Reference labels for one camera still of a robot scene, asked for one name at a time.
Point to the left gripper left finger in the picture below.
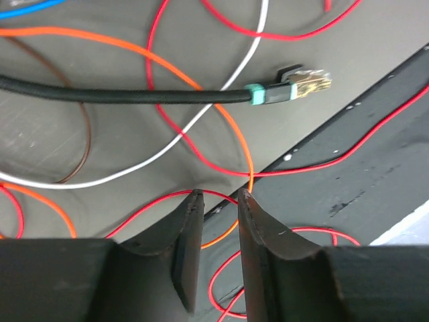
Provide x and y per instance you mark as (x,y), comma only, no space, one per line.
(149,277)

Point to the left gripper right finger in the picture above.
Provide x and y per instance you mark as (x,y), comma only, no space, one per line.
(289,278)

